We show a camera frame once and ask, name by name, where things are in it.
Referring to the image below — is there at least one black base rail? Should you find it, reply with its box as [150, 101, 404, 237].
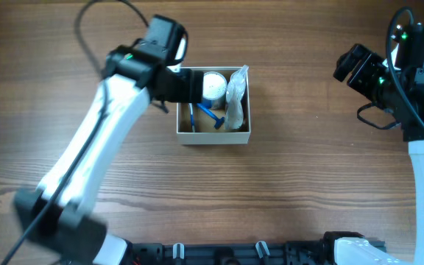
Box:
[125, 239, 336, 265]

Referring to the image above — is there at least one white cardboard box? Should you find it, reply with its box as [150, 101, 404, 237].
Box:
[176, 66, 251, 145]

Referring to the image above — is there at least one clear spray bottle dark liquid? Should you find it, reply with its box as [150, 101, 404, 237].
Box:
[226, 65, 249, 103]

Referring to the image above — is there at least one blue disposable razor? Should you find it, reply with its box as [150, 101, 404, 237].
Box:
[197, 104, 225, 130]

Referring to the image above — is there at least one white round jar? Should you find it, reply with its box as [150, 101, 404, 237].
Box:
[202, 71, 227, 110]

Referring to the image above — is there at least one blue white toothbrush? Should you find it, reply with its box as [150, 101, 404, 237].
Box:
[188, 103, 196, 133]

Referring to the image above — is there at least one white tube with print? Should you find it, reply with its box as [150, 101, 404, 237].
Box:
[225, 85, 244, 130]

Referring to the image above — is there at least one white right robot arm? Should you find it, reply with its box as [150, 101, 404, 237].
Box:
[333, 23, 424, 264]

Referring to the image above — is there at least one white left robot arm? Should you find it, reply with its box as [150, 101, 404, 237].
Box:
[14, 44, 203, 264]

